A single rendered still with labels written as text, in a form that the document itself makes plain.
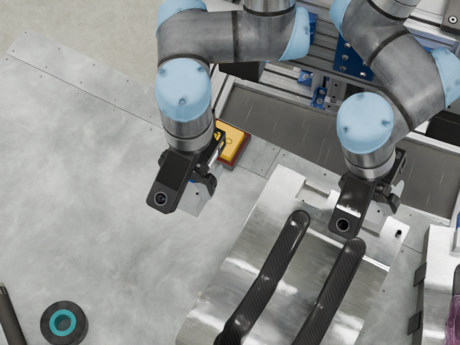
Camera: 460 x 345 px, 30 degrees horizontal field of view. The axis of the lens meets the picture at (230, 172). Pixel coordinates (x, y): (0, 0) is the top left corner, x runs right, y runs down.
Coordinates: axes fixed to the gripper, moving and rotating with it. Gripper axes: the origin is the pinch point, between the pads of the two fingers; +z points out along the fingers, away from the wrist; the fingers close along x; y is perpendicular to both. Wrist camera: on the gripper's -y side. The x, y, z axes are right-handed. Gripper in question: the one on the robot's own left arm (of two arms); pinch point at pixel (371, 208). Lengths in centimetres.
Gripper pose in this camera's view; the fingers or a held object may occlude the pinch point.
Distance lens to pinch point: 148.3
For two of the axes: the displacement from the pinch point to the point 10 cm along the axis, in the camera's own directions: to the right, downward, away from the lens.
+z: 2.1, 3.4, 9.2
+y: 4.6, -8.6, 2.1
